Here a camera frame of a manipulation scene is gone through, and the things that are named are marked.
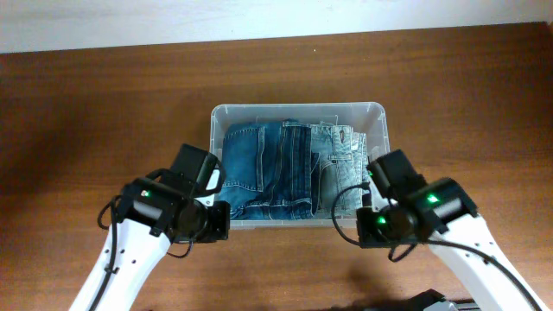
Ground light blue jeans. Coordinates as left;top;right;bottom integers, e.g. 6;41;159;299
311;123;370;219

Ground dark blue jeans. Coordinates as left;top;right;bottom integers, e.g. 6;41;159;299
219;119;319;220

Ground clear plastic storage container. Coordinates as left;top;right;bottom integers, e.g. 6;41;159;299
209;102;391;230

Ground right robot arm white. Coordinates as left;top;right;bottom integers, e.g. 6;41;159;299
357;178;548;310

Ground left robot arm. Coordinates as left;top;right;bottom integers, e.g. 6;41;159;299
71;168;230;310

